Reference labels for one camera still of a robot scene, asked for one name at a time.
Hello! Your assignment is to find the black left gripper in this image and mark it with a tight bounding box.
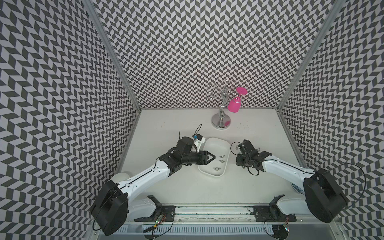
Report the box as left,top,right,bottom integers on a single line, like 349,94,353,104
181,150,216,165

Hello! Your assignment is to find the white storage box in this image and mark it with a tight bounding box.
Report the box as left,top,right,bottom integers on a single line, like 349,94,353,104
198,138,231,178

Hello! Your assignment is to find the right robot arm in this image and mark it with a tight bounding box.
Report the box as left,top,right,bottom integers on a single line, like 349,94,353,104
236,145,349,223

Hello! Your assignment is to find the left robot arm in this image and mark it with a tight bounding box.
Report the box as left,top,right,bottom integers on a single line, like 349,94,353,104
90,148,216,236

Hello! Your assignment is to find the chrome glass holder stand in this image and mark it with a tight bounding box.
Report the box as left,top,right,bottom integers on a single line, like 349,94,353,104
211,81,231,130

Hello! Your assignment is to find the pink wine glass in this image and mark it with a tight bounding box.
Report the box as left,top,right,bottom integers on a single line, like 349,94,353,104
228,87,248,113

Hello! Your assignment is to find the blue patterned bowl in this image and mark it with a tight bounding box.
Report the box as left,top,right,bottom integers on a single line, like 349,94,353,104
291,183,305,195

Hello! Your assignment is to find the clear wine glass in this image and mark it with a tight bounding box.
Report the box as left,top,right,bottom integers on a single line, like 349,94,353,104
207,83,221,100

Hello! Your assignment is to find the white plain bowl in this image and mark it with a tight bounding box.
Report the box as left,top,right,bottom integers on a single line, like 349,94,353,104
111,172,130,184

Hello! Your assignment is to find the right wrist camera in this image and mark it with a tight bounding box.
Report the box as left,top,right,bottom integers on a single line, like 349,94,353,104
238,140,259,155

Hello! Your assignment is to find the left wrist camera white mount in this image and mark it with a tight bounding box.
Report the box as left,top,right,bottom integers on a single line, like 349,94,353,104
193,124,206,152

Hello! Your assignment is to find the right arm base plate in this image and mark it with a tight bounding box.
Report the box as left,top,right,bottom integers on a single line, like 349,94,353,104
251,205,297,223

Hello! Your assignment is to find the aluminium front rail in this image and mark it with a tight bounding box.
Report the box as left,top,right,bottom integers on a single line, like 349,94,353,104
123,199,322,225

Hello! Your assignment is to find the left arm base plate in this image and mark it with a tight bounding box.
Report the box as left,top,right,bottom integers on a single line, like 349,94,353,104
134,206,176,223

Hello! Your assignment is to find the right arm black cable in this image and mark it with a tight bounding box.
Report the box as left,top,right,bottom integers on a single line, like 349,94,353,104
229,140,367,208

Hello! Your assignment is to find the aluminium corner post right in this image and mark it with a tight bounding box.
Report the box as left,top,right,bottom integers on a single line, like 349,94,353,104
276,0,346,112

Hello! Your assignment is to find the aluminium corner post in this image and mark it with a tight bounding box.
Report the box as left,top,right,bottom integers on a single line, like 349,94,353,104
82,0,142,113
276,0,346,112

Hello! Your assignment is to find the aluminium corner post left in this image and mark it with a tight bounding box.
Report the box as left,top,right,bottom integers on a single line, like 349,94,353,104
82,0,142,113

